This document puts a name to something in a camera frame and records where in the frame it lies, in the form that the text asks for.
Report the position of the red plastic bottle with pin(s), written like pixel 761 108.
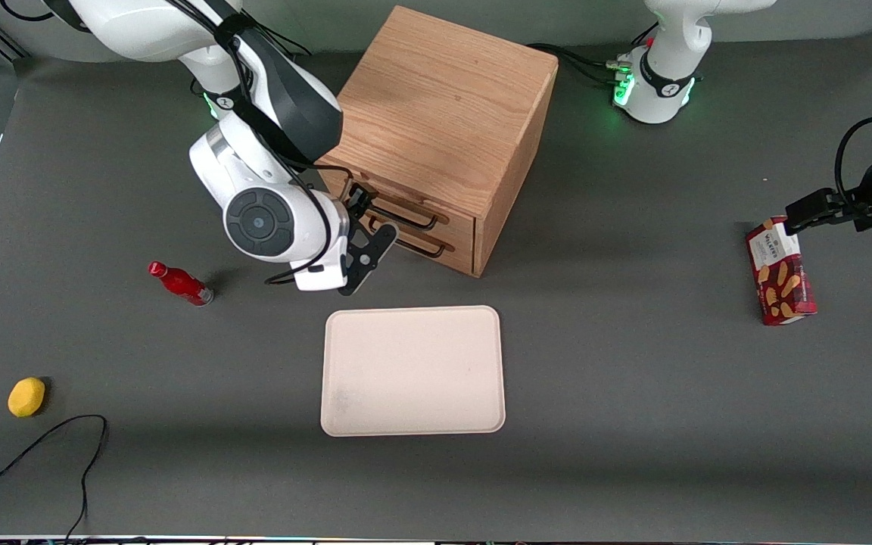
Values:
pixel 182 284

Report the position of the oak wooden drawer cabinet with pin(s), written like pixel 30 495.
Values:
pixel 436 98

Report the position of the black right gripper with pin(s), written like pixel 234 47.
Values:
pixel 358 199

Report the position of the cream plastic tray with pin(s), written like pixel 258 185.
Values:
pixel 413 371

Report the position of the yellow lemon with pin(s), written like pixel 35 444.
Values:
pixel 26 397

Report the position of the wooden drawer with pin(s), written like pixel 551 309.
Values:
pixel 463 261
pixel 463 229

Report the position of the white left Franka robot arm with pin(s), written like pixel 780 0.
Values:
pixel 667 45

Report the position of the red Walkers cookie box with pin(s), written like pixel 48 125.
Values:
pixel 780 280

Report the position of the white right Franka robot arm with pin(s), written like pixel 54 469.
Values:
pixel 141 30

